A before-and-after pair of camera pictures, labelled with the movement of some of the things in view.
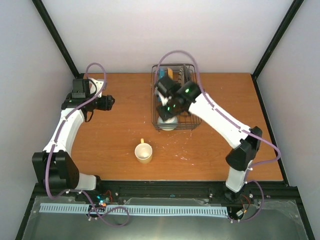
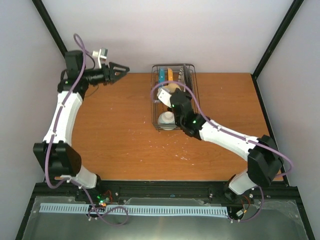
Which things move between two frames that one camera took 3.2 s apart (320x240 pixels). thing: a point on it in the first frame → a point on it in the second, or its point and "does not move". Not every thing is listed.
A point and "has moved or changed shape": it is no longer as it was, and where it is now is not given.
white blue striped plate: x=181 y=75 does not move
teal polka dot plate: x=162 y=73 does not move
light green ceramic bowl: x=170 y=124 does not move
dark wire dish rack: x=173 y=88 does not move
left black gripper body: x=105 y=105 → x=100 y=78
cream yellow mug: x=143 y=152 has moved or changed shape
